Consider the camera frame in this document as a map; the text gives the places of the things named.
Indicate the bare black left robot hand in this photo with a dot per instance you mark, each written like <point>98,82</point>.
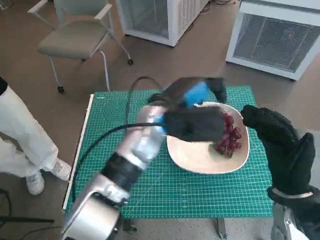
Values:
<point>192,92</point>

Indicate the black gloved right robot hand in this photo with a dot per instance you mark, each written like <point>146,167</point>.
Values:
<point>285,150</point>

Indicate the red toy grape bunch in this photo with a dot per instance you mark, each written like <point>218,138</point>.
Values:
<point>227,142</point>

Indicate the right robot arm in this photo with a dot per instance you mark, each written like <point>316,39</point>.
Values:
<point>302,215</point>

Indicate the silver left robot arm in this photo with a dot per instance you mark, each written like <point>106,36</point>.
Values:
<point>140,147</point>

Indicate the white plate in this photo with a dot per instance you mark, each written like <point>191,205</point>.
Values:
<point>195,157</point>

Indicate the white mesh cabinet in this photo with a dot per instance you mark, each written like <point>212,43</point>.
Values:
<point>175,15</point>
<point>272,40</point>

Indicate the metal table leg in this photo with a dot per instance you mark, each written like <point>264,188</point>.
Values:
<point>222,228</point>
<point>128,225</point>

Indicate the green cutting mat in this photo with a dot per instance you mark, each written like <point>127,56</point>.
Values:
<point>175,192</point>

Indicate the person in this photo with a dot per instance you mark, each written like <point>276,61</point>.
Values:
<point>15,120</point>

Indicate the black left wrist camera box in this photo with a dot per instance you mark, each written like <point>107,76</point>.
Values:
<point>195,125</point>

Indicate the gray chair with white frame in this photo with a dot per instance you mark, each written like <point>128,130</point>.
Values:
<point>72,40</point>

